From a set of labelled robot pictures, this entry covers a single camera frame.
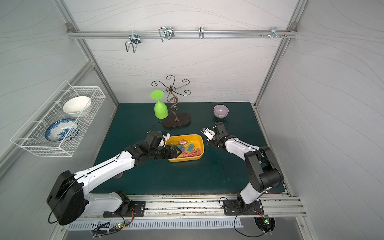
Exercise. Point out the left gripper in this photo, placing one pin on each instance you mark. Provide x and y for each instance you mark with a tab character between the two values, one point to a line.
168	151

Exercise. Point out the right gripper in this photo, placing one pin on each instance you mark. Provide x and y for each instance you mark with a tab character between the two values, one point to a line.
212	139

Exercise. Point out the yellow plastic storage box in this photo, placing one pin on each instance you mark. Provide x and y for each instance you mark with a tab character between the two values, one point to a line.
191	147

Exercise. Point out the bronze wire cup stand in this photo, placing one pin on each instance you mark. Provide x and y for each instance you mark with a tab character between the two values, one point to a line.
171	100

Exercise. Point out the green plastic goblet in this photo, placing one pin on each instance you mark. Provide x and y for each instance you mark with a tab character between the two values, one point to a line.
160	109

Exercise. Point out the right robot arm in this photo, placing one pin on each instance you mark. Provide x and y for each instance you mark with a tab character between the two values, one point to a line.
264	172

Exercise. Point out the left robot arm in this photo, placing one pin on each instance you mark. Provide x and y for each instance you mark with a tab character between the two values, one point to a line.
71	197

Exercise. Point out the lilac small bowl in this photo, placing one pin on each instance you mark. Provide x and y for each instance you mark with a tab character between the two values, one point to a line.
221	111

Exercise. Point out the round black controller board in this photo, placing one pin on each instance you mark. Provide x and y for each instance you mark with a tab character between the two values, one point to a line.
266	224

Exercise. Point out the small metal hook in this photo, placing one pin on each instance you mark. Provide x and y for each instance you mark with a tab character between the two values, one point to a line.
201	32

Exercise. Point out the white ceramic bowl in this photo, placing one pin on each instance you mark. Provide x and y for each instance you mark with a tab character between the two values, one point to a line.
78	106

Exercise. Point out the blue patterned ceramic bowl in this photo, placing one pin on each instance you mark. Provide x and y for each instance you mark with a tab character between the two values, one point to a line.
62	130

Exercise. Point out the metal corner hook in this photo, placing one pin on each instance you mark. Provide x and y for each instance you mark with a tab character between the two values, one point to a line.
273	34

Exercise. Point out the metal loop hook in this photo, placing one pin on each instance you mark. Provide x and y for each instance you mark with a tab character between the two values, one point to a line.
166	33

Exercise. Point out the metal double hook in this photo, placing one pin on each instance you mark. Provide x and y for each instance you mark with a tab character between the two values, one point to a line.
133	42

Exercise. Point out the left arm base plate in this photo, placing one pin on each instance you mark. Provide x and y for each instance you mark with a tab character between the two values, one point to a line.
134	209

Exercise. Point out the aluminium front rail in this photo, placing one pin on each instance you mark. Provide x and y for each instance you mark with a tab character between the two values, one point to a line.
211	206

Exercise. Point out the aluminium rail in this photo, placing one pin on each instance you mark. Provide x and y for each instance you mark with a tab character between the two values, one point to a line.
211	206
208	34

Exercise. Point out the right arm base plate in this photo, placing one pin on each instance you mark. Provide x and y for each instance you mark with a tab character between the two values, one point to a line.
234	207

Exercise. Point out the white wire wall basket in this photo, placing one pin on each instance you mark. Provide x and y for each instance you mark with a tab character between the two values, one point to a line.
31	136

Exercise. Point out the aluminium top rail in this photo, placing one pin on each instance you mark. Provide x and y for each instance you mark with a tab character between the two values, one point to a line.
208	34

